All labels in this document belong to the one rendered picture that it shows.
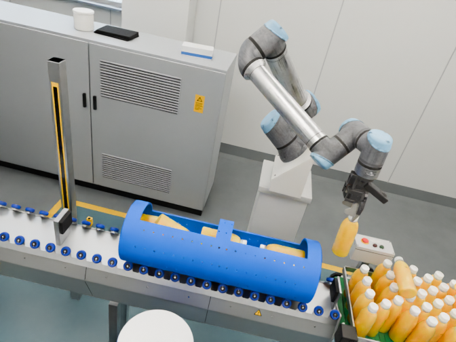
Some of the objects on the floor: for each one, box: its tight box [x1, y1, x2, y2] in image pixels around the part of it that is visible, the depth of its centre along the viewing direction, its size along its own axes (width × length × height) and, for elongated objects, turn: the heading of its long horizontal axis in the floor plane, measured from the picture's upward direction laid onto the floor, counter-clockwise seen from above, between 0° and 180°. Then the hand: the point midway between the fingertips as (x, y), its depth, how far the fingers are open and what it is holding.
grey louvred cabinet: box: [0, 1, 237, 216], centre depth 338 cm, size 54×215×145 cm, turn 66°
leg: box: [109, 301, 121, 342], centre depth 209 cm, size 6×6×63 cm
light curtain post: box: [47, 57, 82, 300], centre depth 215 cm, size 6×6×170 cm
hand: (353, 216), depth 151 cm, fingers closed on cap, 4 cm apart
